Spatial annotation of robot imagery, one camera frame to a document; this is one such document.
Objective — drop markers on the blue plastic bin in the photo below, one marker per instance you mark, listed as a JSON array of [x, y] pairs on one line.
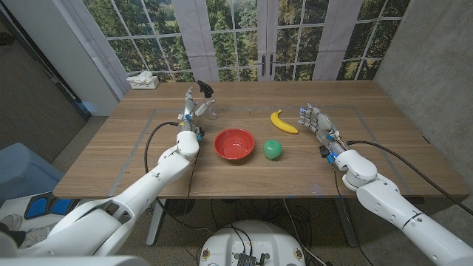
[[26, 170]]

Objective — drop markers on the black round floor fan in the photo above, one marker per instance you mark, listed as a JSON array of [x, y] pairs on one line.
[[180, 207]]

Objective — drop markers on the white tissue box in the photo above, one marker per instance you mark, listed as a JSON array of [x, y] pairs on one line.
[[145, 83]]

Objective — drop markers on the green apple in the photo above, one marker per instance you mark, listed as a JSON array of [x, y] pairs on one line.
[[272, 149]]

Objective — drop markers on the printed window backdrop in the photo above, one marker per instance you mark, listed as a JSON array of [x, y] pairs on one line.
[[229, 40]]

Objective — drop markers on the red bowl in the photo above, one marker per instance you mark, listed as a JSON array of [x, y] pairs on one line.
[[234, 145]]

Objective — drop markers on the clear spray bottle black nozzle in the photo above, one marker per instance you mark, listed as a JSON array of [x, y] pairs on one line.
[[211, 111]]

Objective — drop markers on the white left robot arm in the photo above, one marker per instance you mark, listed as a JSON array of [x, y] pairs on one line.
[[140, 192]]

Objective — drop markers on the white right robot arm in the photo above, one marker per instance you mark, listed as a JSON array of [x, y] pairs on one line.
[[391, 207]]

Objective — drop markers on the yellow banana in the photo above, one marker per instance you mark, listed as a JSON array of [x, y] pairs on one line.
[[282, 125]]

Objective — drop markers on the white table leg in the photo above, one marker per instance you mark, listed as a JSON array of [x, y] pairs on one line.
[[153, 229]]

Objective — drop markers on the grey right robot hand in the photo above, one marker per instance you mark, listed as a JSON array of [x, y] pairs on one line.
[[322, 123]]

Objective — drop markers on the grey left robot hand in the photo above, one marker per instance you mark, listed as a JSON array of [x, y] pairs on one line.
[[189, 114]]

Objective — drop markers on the blue and black foot pedal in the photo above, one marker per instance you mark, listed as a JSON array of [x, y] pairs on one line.
[[37, 207]]

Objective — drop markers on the dark table leg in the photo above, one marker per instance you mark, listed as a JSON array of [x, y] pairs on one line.
[[347, 225]]

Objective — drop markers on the white robot torso base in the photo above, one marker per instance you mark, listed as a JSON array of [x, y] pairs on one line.
[[251, 240]]

